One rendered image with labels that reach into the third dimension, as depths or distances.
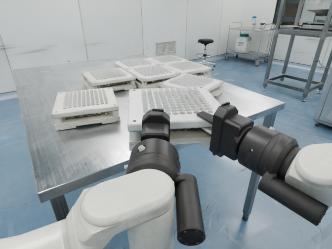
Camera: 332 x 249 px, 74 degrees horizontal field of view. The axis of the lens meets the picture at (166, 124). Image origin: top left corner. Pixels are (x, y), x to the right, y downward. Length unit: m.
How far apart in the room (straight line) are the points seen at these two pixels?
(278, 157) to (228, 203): 1.39
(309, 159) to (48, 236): 0.35
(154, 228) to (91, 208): 0.08
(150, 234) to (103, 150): 0.50
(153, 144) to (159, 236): 0.14
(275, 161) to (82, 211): 0.30
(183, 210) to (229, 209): 1.45
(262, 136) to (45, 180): 0.56
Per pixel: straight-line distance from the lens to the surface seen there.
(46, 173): 0.73
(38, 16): 4.16
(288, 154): 0.42
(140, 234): 0.30
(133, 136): 0.51
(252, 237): 1.64
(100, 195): 0.27
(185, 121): 0.50
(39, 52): 4.19
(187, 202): 0.31
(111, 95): 1.02
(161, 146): 0.36
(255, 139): 0.43
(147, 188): 0.27
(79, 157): 0.75
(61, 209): 0.75
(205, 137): 0.54
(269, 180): 0.42
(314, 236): 1.81
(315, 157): 0.39
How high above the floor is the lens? 1.27
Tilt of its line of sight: 28 degrees down
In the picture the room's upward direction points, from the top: straight up
